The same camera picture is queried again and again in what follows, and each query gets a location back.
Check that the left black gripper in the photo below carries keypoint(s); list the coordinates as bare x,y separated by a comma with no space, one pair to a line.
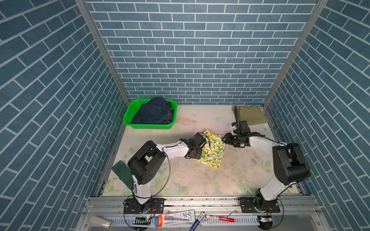
199,154

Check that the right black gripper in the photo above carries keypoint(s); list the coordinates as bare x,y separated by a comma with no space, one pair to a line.
227,139

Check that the yellow floral skirt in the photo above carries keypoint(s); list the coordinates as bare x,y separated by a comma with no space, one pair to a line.
213,151

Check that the olive green skirt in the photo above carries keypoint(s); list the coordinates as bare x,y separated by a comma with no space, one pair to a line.
253,115

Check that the dark navy skirt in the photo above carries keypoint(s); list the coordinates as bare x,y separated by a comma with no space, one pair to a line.
155,111

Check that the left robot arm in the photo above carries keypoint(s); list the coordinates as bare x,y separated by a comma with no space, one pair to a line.
147,161

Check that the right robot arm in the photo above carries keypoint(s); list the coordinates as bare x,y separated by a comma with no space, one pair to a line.
289,164

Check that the green plastic basket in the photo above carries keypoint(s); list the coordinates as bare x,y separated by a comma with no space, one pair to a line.
133,108

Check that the red marker pen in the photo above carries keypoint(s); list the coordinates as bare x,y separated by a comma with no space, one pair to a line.
231,220

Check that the red blue toothpaste box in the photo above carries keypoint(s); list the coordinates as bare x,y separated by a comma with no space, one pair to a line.
176,218

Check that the blue marker pen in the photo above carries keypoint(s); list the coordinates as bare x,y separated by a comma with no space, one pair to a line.
198,221

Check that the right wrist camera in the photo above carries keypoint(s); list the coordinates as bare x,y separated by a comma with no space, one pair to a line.
233,128

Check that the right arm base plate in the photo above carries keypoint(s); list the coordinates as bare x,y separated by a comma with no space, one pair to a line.
258,205

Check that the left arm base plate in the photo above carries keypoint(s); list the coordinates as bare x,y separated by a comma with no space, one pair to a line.
153,206

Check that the aluminium rail frame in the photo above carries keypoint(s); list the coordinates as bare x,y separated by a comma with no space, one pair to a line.
297,213

